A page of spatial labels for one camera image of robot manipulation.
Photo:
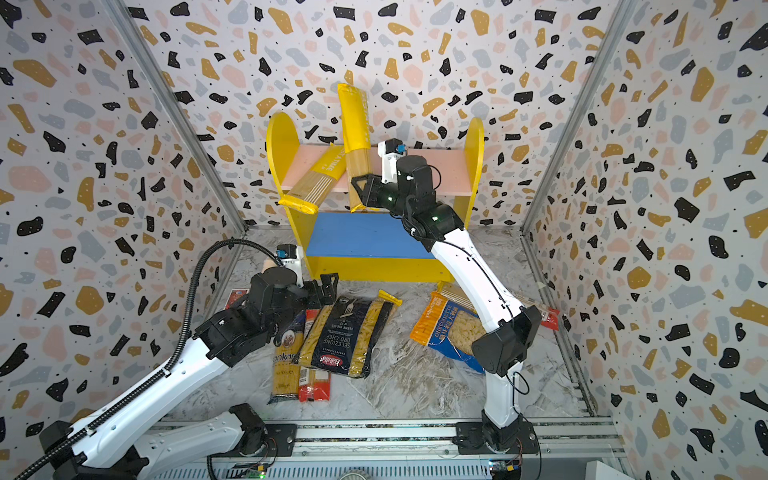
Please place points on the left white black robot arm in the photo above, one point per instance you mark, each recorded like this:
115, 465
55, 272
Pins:
115, 442

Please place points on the blue yellow spaghetti pack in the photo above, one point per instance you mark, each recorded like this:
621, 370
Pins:
286, 372

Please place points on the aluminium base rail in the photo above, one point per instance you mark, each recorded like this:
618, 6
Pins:
549, 448

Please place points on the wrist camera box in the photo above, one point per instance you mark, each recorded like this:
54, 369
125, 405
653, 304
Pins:
292, 256
390, 151

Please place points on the red playing card box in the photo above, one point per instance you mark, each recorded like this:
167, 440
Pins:
234, 296

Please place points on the blue orange orecchiette bag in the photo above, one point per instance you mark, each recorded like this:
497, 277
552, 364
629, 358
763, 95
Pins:
450, 329

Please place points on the yellow Pastatime spaghetti pack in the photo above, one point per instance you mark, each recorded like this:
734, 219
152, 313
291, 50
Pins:
313, 187

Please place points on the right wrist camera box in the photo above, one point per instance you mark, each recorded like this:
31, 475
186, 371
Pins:
390, 151

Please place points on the wooden rolling pin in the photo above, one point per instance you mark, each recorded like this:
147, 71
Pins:
267, 264

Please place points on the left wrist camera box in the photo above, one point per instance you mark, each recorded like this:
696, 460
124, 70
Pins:
292, 256

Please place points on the red long spaghetti pack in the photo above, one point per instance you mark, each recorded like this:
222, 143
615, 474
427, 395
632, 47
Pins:
550, 317

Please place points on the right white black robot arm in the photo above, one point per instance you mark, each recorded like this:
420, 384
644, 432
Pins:
509, 326

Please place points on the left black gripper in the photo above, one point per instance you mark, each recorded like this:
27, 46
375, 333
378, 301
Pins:
330, 290

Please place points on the dark penne pasta bag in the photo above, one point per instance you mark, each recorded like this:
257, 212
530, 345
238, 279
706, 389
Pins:
343, 335

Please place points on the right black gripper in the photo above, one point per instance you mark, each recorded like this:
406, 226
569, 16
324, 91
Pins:
377, 192

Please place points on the pink upper shelf board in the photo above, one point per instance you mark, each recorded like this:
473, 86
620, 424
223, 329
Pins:
452, 165

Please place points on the red clear spaghetti pack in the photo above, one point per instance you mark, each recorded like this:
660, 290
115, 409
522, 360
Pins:
314, 384

